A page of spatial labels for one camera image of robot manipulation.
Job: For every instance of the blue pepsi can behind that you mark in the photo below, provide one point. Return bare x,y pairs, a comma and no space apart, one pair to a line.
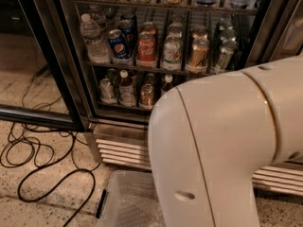
127,28

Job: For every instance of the silver can bottom shelf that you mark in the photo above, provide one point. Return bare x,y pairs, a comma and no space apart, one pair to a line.
108,91

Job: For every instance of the gold orange soda can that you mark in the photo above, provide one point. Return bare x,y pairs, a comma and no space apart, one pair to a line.
197,60

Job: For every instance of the brown bottle white label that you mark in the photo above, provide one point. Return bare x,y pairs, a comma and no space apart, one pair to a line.
126,90

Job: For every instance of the red coca cola can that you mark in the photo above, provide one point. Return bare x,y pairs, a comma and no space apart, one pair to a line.
146,56

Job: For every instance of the blue pepsi can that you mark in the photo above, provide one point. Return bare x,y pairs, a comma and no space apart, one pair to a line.
118,44
127,28

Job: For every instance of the open glass fridge door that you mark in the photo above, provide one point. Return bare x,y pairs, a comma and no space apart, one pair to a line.
37,85

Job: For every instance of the gold can bottom shelf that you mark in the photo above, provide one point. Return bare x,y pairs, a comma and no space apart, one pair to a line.
146,100

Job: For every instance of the white green soda can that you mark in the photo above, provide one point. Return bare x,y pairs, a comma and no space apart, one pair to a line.
172,54

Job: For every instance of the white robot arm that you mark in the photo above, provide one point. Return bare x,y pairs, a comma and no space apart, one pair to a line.
207,138

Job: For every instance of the large water bottle middle shelf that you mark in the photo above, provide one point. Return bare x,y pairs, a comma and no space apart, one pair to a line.
97,48

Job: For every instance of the clear plastic storage bin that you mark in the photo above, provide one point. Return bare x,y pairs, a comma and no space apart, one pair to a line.
112,193

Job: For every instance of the brown tea bottle white cap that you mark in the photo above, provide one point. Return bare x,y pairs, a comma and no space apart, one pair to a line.
167,83

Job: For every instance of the bubble wrap sheet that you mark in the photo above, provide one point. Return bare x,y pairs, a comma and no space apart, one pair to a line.
139,207

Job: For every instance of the green silver soda can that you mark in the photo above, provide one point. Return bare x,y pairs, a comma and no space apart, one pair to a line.
223,55

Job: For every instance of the stainless steel fridge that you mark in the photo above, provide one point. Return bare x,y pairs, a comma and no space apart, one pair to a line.
265,30

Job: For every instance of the blue pepsi can front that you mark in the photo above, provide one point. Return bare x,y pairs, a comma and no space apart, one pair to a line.
118,44

